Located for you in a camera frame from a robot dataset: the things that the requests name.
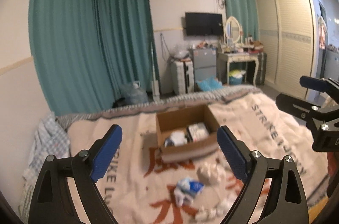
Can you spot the small white plastic item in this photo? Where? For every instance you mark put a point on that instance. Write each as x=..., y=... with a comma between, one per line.
x=203, y=214

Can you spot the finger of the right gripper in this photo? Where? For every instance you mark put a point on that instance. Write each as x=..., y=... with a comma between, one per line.
x=320, y=85
x=299, y=108

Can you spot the white dressing table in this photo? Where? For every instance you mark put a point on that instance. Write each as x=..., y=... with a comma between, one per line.
x=225, y=59

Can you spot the white and green plush toy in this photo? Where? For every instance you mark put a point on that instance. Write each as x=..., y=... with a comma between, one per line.
x=183, y=197

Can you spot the white standing pole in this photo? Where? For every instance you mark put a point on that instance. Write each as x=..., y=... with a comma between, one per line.
x=155, y=88

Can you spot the teal laundry basket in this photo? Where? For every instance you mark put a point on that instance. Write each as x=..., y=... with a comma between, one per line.
x=236, y=77

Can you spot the cream louvered wardrobe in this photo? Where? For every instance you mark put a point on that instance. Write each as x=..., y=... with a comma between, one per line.
x=287, y=31

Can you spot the blue plastic bag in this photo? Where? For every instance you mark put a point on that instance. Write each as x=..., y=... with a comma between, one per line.
x=209, y=84

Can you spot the brown cardboard box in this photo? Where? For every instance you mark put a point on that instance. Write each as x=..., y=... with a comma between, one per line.
x=179, y=120

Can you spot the teal curtain by wardrobe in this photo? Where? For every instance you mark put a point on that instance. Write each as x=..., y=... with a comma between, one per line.
x=245, y=11

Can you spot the white sock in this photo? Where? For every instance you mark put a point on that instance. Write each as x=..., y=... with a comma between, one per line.
x=176, y=139

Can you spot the black wall television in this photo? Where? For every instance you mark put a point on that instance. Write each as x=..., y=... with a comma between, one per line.
x=203, y=24

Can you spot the white oval vanity mirror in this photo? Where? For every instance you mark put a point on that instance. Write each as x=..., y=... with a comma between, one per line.
x=232, y=31

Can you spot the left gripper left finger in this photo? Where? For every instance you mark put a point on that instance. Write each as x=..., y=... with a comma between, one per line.
x=52, y=201

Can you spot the clear plastic bag on suitcase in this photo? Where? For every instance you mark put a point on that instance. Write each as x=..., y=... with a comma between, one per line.
x=181, y=51

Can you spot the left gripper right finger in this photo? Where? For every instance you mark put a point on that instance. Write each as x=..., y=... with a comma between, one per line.
x=286, y=199

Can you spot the blue tissue pack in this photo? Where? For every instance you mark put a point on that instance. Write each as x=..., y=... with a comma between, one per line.
x=190, y=186

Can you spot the white suitcase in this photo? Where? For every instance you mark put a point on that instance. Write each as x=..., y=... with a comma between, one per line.
x=182, y=77

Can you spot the grey mini fridge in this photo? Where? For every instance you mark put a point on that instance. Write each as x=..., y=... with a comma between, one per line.
x=204, y=62

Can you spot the blue plaid cloth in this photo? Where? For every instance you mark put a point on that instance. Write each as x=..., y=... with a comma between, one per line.
x=49, y=139

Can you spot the white lace cloth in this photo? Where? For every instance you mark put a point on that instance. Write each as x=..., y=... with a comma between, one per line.
x=212, y=174

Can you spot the white tissue paper pack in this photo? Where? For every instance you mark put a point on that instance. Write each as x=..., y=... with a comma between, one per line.
x=197, y=132

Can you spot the large teal curtain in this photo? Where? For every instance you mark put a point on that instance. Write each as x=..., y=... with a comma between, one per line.
x=85, y=50

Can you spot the cream blanket with red characters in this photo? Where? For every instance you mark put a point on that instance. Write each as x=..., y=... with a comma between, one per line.
x=148, y=183

